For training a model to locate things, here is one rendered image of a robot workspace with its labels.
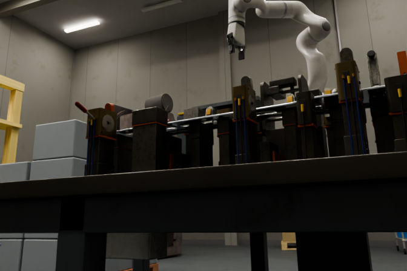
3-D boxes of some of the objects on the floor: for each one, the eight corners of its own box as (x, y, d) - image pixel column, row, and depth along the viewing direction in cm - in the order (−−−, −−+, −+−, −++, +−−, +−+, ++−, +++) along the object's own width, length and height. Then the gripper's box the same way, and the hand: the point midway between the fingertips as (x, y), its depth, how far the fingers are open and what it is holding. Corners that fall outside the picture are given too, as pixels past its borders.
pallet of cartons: (355, 246, 784) (351, 207, 805) (352, 250, 689) (347, 206, 709) (284, 245, 841) (282, 209, 862) (273, 249, 746) (270, 208, 766)
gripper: (234, 14, 180) (234, 48, 175) (251, 29, 193) (252, 60, 189) (220, 19, 184) (220, 51, 180) (238, 32, 198) (238, 63, 193)
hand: (236, 54), depth 185 cm, fingers open, 8 cm apart
